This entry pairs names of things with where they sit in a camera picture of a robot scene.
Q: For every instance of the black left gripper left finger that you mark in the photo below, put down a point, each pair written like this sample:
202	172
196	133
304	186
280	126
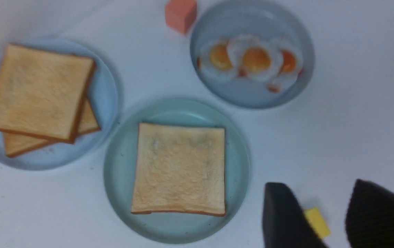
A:
284	224

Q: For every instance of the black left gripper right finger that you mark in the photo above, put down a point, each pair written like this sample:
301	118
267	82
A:
369	221

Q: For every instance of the toast slice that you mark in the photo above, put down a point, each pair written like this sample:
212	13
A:
42	93
16	145
180	170

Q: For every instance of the fried egg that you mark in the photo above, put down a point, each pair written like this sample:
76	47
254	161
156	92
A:
213	61
258	59
291	68

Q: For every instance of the yellow cube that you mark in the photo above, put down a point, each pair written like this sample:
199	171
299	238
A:
317	222

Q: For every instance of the mint green centre plate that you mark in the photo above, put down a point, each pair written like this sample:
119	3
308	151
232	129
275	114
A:
121	161

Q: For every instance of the grey egg plate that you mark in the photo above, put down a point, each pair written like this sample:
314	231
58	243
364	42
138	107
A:
267	20

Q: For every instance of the light blue bread plate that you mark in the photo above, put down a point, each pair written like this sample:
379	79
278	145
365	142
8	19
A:
105	97

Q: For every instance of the orange cube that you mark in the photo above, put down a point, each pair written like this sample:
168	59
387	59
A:
180	15

